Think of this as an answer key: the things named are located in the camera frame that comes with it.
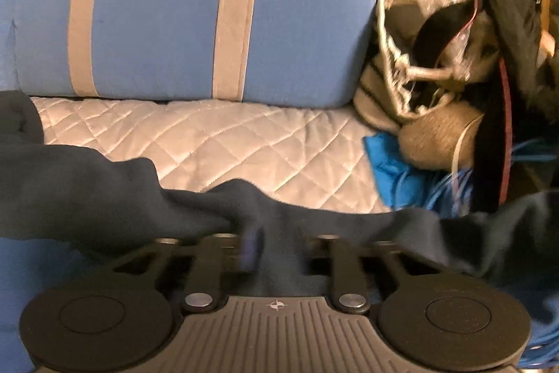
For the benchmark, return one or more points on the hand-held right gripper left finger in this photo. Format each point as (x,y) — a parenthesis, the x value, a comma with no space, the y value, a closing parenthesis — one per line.
(251,251)

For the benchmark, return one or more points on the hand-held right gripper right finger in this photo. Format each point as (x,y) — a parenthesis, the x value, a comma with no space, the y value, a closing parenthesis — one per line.
(336,263)

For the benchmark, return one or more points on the blue and navy fleece jacket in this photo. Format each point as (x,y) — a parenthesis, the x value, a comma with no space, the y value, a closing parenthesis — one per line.
(87,198)

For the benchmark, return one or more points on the bright blue cloth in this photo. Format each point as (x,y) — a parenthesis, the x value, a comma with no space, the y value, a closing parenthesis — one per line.
(388,172)

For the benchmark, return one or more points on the grey quilted bedspread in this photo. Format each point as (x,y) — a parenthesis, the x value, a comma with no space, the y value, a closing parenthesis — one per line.
(196,145)

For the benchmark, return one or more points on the beige knit item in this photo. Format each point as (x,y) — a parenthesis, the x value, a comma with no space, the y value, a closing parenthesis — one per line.
(432,137)

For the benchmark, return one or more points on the black garment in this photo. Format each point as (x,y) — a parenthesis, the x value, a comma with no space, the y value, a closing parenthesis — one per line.
(515,23)

